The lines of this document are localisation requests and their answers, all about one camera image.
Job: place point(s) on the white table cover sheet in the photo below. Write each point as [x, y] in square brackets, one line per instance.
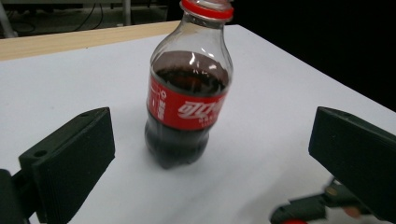
[77, 87]

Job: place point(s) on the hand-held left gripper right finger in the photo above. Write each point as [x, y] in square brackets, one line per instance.
[358, 155]

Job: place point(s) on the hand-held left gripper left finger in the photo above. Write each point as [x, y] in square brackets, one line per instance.
[71, 158]

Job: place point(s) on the white-framed background desk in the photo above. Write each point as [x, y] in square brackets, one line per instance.
[126, 12]

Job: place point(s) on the cola bottle with red label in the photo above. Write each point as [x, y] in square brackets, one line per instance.
[186, 112]

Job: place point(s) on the light wooden table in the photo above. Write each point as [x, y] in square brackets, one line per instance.
[62, 40]

